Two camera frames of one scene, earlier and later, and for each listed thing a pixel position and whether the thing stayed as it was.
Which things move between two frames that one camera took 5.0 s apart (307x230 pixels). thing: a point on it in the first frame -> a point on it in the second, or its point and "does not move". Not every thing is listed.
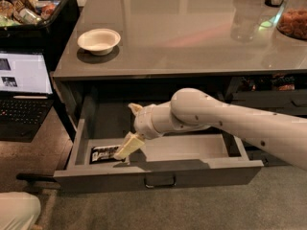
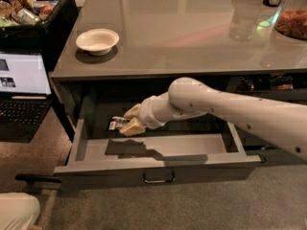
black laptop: x=26 y=94 does not move
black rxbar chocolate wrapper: x=104 y=154 -> x=117 y=123
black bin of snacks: x=38 y=18 does not move
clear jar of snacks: x=293 y=19 does not move
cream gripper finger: x=130 y=144 -> x=132 y=127
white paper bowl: x=99 y=41 does not move
